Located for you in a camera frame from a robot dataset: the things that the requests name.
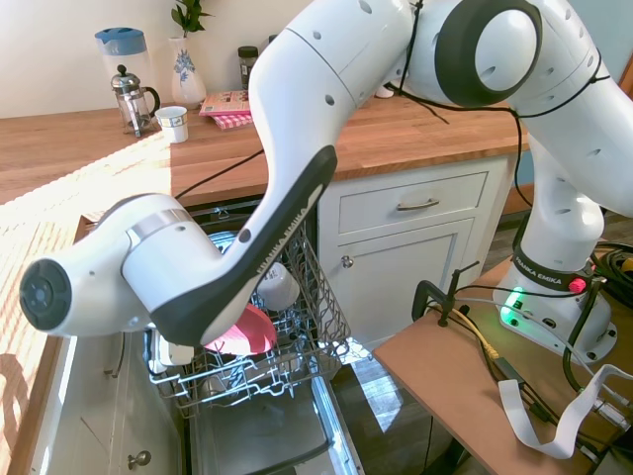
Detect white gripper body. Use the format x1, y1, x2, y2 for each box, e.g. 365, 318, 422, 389
146, 326, 197, 375

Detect white ceramic cup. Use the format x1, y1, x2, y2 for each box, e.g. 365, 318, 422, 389
254, 261, 301, 311

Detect brown wooden mounting board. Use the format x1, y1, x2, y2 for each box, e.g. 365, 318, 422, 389
373, 259, 633, 475

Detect white cabinet door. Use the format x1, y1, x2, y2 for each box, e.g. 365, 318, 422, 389
340, 231, 462, 347

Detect white flat ribbon cable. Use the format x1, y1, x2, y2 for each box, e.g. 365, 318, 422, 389
497, 363, 633, 459

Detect white cabinet drawer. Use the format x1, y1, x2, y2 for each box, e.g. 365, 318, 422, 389
338, 171, 489, 235

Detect glass French press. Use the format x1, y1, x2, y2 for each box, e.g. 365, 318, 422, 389
109, 63, 162, 139

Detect black cable on countertop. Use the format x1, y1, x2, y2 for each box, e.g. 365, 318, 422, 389
172, 147, 264, 200

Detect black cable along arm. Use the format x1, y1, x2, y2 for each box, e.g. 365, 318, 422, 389
395, 0, 614, 209

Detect stainless dishwasher door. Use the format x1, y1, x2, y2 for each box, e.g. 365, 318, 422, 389
185, 363, 377, 475

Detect green leafy plant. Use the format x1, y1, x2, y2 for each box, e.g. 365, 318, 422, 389
171, 0, 215, 40

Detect white vase blue flowers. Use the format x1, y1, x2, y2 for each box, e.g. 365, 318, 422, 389
167, 36, 208, 111

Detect pink plate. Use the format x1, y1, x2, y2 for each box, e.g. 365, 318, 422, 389
205, 302, 278, 356

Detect dark spice jar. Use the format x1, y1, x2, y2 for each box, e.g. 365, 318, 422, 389
237, 46, 260, 91

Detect black metal clamp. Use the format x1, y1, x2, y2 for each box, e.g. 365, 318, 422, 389
412, 261, 481, 329

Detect pink book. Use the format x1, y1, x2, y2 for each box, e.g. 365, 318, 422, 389
199, 90, 251, 119

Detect yellow cable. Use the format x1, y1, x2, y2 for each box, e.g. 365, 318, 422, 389
452, 305, 501, 363

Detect white corner cabinet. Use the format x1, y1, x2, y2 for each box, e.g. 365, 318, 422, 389
42, 330, 185, 475

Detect metal drawer handle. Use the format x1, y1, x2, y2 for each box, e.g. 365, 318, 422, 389
396, 198, 440, 212

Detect white patterned paper cup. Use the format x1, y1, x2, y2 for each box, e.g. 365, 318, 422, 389
154, 105, 190, 144

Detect pink checkered napkin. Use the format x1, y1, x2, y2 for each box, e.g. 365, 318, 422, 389
211, 109, 256, 132

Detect black cable bundle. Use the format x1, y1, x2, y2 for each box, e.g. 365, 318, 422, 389
590, 240, 633, 304

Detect clear pitcher blue lid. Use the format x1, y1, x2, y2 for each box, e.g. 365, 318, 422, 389
94, 28, 149, 118

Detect metal wire dishwasher rack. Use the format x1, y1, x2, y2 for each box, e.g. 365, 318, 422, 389
145, 210, 353, 420

